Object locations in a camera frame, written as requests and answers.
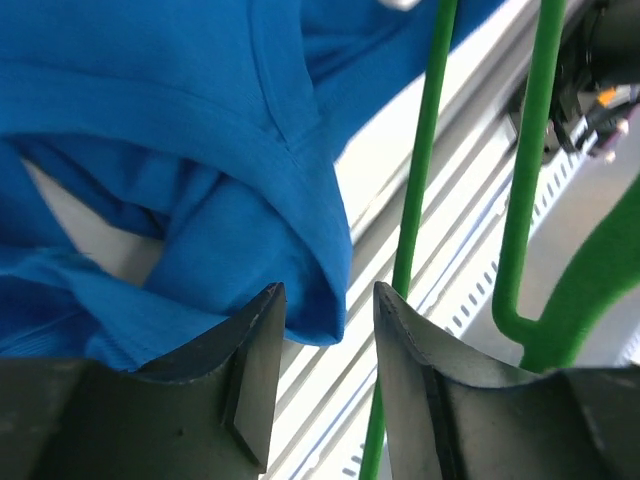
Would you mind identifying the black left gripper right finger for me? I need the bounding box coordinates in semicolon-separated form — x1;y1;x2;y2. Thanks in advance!
374;282;639;479

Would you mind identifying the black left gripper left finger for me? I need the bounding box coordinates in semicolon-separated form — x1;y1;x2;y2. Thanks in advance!
1;283;286;479

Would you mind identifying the blue tank top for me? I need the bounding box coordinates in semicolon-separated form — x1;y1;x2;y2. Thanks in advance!
0;0;496;374

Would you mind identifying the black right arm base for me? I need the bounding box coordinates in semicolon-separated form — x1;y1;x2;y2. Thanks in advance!
542;1;639;164

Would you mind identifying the aluminium mounting rail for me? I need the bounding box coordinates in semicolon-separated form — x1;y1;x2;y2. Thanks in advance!
266;1;539;479

